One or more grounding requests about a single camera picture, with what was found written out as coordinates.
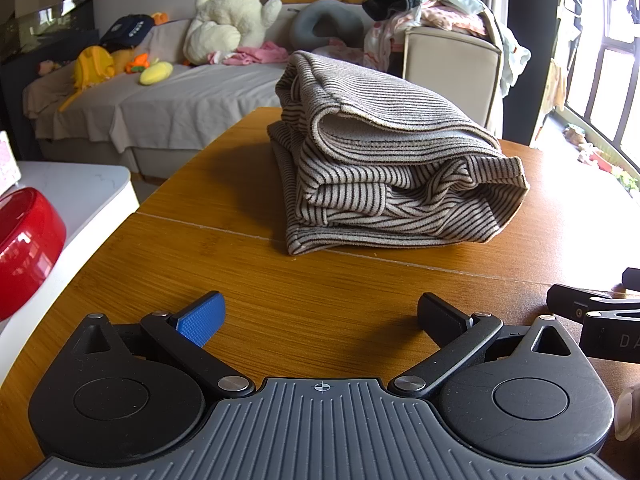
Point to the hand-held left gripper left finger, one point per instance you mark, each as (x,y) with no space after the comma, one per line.
(200,317)

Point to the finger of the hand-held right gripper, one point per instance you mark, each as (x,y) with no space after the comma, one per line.
(565,300)
(632,280)

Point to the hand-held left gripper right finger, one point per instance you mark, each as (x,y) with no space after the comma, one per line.
(442,317)

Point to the striped pants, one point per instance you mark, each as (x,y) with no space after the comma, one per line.
(400,185)

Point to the pile of mixed clothes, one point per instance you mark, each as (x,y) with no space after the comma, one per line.
(450,15)

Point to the person's right hand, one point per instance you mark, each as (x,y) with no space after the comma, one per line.
(630,415)

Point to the green plant tray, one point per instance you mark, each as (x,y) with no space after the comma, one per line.
(629,181)

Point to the red basin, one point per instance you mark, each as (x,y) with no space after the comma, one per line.
(610,162)

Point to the red bowl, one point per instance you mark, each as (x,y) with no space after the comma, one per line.
(25,250)

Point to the beige hanging cloth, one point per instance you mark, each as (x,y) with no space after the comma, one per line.
(555,85)

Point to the grey covered sofa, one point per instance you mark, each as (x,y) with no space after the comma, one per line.
(175,105)

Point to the dark curtain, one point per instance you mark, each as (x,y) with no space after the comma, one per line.
(535,85)

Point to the pink patterned box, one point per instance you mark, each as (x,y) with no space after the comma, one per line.
(9,165)

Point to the yellow plush toy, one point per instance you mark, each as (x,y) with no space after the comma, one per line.
(92,65)
(156,72)

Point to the orange plush toy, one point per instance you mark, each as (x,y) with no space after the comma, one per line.
(137,63)

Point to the pink cloth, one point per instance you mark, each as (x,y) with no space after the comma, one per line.
(260,55)

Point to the black cap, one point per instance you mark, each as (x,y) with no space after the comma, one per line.
(127,30)

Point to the small orange toy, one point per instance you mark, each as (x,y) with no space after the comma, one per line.
(160,19)

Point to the white plush duck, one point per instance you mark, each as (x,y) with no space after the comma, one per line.
(225,15)

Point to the grey neck pillow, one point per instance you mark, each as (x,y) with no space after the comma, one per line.
(325,22)

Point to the glass fish tank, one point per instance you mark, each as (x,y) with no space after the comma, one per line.
(45,25)

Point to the black window frame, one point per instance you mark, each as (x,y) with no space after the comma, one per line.
(600,85)

